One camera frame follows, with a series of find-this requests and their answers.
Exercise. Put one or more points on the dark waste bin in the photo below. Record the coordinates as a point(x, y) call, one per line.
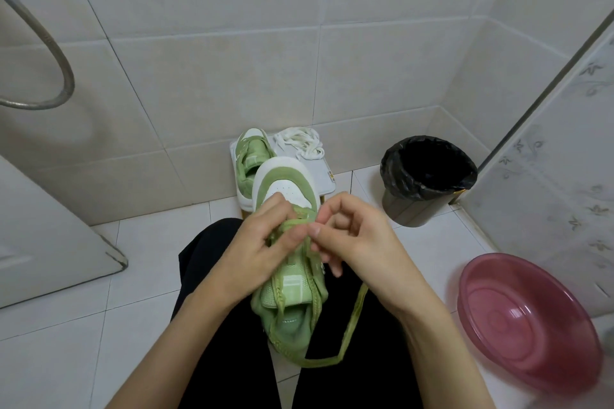
point(407, 210)

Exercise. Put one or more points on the white door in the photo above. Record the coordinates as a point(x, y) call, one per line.
point(43, 241)

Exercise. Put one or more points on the person's left hand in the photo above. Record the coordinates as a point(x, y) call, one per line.
point(247, 255)

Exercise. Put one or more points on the person's right forearm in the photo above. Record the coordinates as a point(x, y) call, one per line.
point(441, 356)

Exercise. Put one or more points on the person's right hand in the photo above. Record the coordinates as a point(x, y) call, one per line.
point(374, 250)

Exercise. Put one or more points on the white plastic stool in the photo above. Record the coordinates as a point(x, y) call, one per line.
point(322, 174)

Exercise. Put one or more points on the green shoelace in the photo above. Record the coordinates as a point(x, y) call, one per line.
point(356, 312)

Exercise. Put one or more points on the person's left forearm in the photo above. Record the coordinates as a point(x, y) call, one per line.
point(172, 356)

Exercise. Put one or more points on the white shoelaces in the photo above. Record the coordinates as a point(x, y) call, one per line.
point(300, 141)

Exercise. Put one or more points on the black bin bag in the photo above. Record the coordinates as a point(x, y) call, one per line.
point(427, 166)

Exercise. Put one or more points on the patterned glass door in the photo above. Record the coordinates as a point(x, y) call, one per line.
point(556, 183)

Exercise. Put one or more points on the pink plastic basin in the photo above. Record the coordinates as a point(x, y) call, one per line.
point(523, 322)

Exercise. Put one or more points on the green white sneaker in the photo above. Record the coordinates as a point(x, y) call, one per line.
point(292, 293)
point(249, 159)

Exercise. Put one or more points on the person's right thumb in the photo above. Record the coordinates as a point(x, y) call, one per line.
point(326, 234)

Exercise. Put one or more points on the person's left thumb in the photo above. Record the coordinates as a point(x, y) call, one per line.
point(288, 245)

